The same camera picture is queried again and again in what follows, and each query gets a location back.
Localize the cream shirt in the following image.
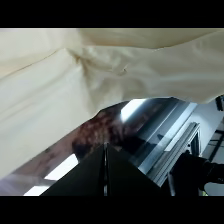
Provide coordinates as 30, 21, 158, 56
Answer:
0, 27, 224, 181

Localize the silver frame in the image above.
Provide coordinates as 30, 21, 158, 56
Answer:
137, 121, 203, 188

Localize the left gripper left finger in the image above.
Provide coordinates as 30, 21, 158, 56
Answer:
41, 143, 107, 197

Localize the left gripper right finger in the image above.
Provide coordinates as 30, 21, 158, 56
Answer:
105, 143, 165, 197

